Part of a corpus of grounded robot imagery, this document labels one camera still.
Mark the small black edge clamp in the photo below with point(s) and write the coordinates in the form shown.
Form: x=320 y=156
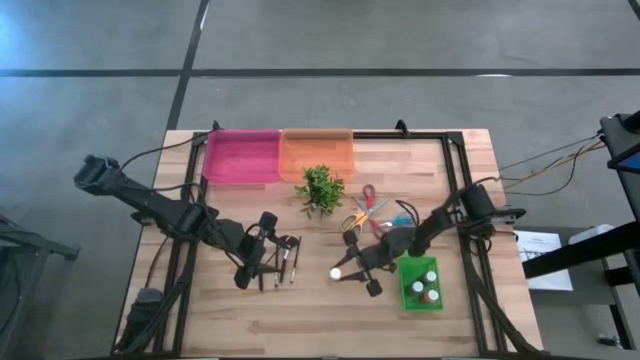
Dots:
x=401 y=126
x=216 y=125

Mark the long thin black paintbrush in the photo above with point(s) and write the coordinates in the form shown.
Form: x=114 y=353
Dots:
x=272 y=256

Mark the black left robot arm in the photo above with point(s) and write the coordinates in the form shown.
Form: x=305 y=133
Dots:
x=150 y=202

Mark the blue lit screen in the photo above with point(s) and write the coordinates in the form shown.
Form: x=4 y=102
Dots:
x=631 y=162

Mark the pink translucent plastic bin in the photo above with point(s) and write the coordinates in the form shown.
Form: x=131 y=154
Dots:
x=242 y=157

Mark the orange translucent plastic bin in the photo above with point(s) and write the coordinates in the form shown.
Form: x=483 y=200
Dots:
x=315 y=150

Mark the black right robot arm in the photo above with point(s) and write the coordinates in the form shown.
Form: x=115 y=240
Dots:
x=440 y=225

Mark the white printed paper sheet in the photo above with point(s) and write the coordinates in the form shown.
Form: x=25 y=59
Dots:
x=550 y=282

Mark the black aluminium table frame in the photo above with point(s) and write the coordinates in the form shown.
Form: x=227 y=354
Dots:
x=400 y=135

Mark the dark blue paint bottle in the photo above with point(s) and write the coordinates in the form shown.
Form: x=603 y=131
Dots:
x=416 y=288

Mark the red paint bottle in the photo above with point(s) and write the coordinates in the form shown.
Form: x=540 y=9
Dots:
x=430 y=297

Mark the green plant in white pot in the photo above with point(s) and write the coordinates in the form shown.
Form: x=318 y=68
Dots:
x=322 y=192

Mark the dark grey stand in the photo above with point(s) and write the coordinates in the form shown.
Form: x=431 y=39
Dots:
x=40 y=245

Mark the grey paint bottle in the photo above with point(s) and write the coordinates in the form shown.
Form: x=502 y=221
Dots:
x=430 y=276

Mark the black equipment cart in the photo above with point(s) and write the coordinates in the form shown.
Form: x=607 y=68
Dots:
x=575 y=252

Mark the white box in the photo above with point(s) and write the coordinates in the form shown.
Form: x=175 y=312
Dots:
x=592 y=232

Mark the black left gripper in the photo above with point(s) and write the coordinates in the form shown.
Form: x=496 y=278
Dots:
x=251 y=250

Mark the dark grey power box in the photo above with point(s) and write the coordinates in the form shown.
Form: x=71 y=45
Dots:
x=146 y=300

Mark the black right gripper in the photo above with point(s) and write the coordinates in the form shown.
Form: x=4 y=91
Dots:
x=380 y=256

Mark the green plastic bin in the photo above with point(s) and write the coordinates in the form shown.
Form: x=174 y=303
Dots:
x=406 y=280

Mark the yellow paint bottle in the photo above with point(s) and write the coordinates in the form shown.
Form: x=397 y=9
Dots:
x=335 y=273

